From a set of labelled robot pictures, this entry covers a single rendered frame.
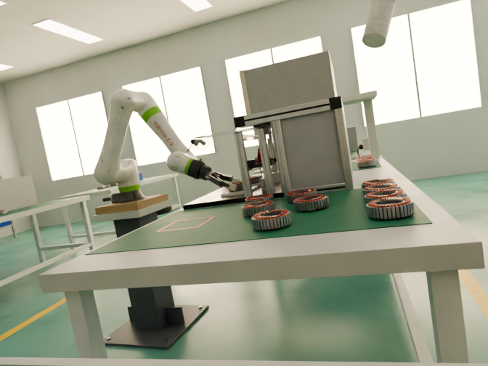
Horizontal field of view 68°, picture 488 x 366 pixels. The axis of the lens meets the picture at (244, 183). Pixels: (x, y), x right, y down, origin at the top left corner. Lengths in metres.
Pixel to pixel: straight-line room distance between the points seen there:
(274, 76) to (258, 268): 1.02
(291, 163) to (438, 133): 5.17
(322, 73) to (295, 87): 0.12
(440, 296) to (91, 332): 0.86
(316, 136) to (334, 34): 5.18
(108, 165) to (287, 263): 1.45
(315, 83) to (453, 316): 1.06
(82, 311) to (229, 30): 6.27
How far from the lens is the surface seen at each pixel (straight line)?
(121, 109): 1.98
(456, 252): 0.76
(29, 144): 9.37
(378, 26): 2.82
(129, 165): 2.17
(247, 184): 1.55
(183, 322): 2.32
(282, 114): 1.49
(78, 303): 1.10
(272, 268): 0.77
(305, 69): 1.61
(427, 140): 6.52
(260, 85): 1.63
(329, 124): 1.48
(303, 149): 1.49
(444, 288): 0.82
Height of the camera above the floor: 0.98
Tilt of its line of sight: 5 degrees down
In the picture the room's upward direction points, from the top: 10 degrees counter-clockwise
